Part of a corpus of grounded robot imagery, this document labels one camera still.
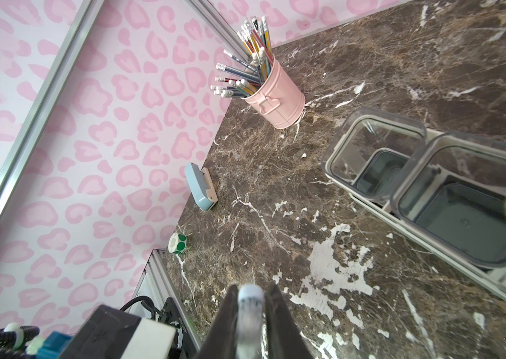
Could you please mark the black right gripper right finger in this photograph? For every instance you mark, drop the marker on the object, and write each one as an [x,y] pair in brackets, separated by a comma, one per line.
[284,340]

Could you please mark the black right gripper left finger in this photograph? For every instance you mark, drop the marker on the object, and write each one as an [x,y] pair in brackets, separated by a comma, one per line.
[221,339]

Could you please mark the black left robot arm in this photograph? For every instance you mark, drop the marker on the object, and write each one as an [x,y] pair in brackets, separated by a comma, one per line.
[107,333]

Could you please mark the cream toothbrush holder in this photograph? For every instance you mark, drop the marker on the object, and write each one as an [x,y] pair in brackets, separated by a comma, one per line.
[445,191]

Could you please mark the white tape roll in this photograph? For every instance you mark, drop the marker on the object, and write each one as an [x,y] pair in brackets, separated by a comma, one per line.
[177,243]

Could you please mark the pink metal pencil bucket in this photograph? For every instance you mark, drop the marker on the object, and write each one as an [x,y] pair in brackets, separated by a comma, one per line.
[279,100]

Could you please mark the bundle of coloured pencils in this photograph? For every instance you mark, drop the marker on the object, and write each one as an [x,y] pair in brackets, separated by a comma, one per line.
[256,68]

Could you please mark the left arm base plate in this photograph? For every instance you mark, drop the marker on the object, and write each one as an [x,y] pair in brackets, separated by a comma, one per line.
[183,340]

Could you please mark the aluminium front rail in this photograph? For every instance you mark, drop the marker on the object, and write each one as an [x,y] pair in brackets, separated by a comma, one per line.
[156,284]

